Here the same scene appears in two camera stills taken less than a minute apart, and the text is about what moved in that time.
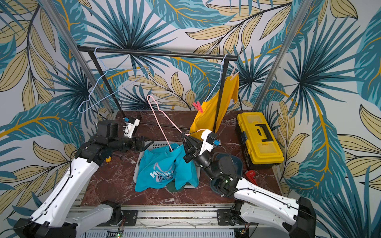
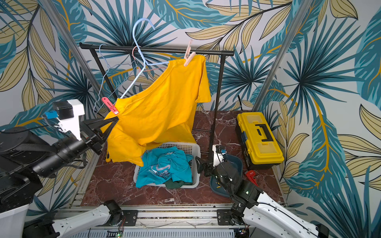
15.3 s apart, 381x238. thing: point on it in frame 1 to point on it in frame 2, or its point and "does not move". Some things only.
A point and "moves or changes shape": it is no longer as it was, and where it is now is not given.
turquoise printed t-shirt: [159, 167] moves or changes shape
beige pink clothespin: [233, 74] to [188, 57]
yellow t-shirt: [206, 117] to [162, 111]
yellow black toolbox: [261, 148] does not move
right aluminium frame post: [283, 55] does not move
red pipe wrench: [250, 176] does not move
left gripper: [142, 147] to [92, 137]
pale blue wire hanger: [221, 75] to [145, 61]
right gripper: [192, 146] to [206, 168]
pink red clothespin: [198, 106] to [110, 105]
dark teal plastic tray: [238, 165] does not move
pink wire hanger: [149, 97] to [136, 63]
